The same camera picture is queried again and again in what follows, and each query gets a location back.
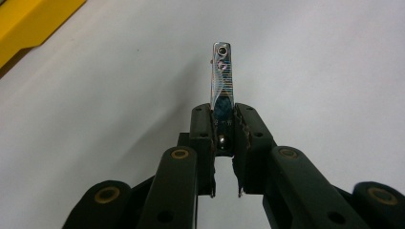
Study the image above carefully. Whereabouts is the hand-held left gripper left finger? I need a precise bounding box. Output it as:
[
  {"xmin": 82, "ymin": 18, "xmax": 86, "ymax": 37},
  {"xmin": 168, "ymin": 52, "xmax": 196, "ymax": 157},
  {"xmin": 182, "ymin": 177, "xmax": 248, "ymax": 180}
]
[{"xmin": 189, "ymin": 102, "xmax": 218, "ymax": 198}]

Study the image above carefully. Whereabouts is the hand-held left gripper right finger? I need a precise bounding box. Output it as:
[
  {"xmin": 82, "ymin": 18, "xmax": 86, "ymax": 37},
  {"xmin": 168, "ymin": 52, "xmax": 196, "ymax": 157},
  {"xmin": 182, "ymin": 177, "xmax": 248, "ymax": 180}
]
[{"xmin": 233, "ymin": 101, "xmax": 278, "ymax": 196}]

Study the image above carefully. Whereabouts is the yellow plastic drawer organizer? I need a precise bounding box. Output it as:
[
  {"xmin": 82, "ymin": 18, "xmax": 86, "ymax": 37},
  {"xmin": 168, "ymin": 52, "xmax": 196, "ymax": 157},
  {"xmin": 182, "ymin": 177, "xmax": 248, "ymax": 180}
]
[{"xmin": 0, "ymin": 0, "xmax": 88, "ymax": 79}]

